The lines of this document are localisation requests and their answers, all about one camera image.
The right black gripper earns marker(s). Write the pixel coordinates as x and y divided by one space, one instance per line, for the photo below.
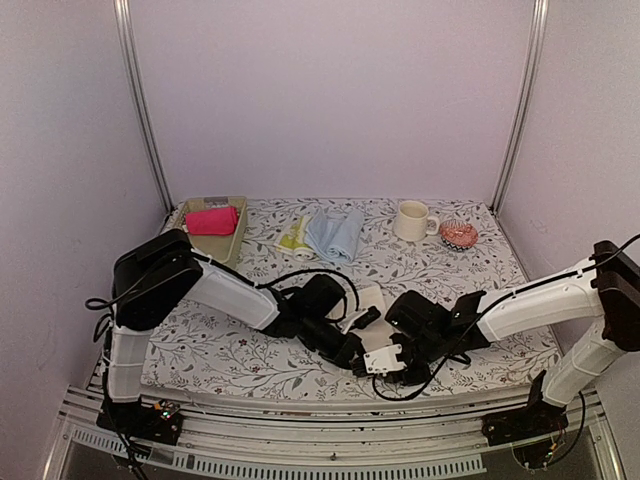
421 377

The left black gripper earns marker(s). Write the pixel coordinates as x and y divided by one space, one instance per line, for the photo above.
345 352

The cream towel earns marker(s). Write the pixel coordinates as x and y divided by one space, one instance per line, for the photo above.
371 326

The pink towel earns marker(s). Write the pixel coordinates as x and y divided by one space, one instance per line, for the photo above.
214 222

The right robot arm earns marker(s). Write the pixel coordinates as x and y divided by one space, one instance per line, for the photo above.
603 288

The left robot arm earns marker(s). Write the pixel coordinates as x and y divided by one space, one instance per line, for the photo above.
150 281

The blue rolled towel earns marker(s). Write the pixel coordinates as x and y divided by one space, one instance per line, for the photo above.
334 240

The green white towel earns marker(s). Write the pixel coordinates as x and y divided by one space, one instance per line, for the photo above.
292 242

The red patterned bowl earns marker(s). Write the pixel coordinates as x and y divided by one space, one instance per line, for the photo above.
458 235

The cream ceramic mug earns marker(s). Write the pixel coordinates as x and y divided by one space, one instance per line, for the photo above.
414 221

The green plastic basket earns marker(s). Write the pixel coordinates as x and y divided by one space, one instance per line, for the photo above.
224 249

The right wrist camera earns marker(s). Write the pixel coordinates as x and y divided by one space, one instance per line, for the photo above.
379 362

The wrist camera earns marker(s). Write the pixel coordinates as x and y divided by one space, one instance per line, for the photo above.
379 362
360 319

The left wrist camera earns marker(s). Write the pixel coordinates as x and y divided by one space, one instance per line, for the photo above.
360 319

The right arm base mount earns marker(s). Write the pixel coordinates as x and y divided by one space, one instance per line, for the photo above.
540 424

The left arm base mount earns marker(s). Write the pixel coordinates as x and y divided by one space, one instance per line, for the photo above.
158 424

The right aluminium post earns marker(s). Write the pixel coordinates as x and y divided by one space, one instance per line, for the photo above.
531 66

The aluminium post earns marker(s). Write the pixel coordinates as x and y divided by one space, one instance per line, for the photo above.
124 24
531 66

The left aluminium post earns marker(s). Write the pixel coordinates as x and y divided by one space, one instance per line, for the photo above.
124 24

